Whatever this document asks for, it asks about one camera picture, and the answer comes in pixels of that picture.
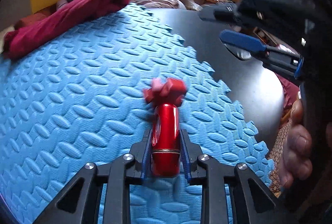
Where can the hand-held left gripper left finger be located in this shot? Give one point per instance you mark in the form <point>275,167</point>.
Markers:
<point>146,151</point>

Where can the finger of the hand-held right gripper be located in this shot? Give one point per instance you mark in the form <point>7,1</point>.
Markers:
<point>243,41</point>
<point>259,6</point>

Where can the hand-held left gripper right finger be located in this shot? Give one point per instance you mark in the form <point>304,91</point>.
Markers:
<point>185,159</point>

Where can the red bottle with pinwheel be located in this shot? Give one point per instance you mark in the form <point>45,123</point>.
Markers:
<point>166,130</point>

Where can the person's right hand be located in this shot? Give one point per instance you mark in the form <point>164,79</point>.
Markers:
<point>298,146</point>

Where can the dark red pillow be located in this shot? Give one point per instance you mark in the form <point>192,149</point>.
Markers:
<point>289,89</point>

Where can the blue foam puzzle mat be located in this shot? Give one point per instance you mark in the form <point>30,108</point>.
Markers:
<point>77,97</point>

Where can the maroon cloth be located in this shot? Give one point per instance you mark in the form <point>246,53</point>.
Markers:
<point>64,19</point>

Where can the rust red pillow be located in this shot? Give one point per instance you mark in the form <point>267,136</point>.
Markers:
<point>31,20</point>

